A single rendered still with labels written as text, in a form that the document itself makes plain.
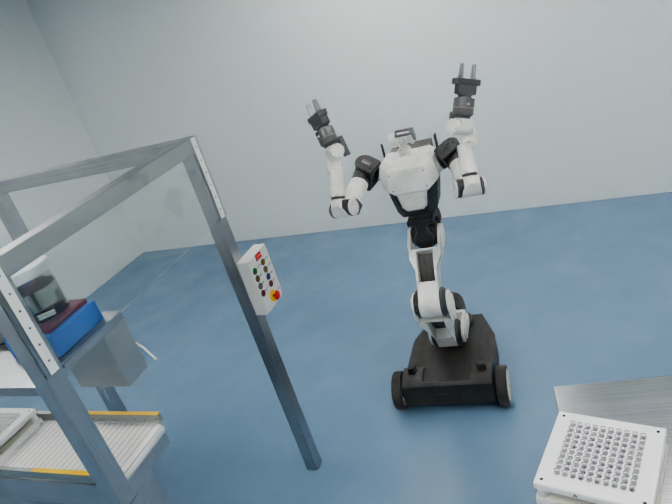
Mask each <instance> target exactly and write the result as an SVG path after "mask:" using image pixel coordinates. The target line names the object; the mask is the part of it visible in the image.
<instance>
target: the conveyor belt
mask: <svg viewBox="0 0 672 504"><path fill-rule="evenodd" d="M94 423H95V424H96V426H97V428H98V430H99V431H100V433H101V435H102V436H103V438H104V440H105V442H106V443H107V445H108V447H109V449H110V450H111V452H112V454H113V455H114V457H115V459H116V461H117V462H118V464H119V466H120V467H121V469H122V471H123V473H124V474H125V476H126V478H127V479H128V481H129V479H130V478H131V477H132V475H133V474H134V473H135V471H136V470H137V469H138V467H139V466H140V465H141V463H142V462H143V461H144V459H145V458H146V457H147V455H148V454H149V453H150V451H151V450H152V449H153V447H154V446H155V445H156V443H157V442H158V441H159V439H160V438H161V437H162V436H163V434H164V433H165V429H164V427H163V426H162V425H160V424H158V423H119V422H94ZM0 466H8V467H24V468H48V469H63V470H79V471H87V470H86V469H85V467H84V466H83V464H82V462H81V461H80V459H79V457H78V456H77V454H76V453H75V451H74V449H73V448H72V446H71V444H70V443H69V441H68V440H67V438H66V436H65V435H64V433H63V431H62V430H61V428H60V427H59V425H58V423H57V422H56V421H43V424H42V425H41V426H39V427H38V428H37V429H36V430H35V431H34V432H33V433H32V434H31V435H30V436H29V437H28V438H27V439H26V440H25V441H24V442H23V443H22V444H21V445H20V446H19V447H18V448H17V449H16V450H15V451H14V452H13V453H12V454H11V455H10V456H9V457H7V458H6V459H5V460H4V461H3V462H2V463H1V464H0Z"/></svg>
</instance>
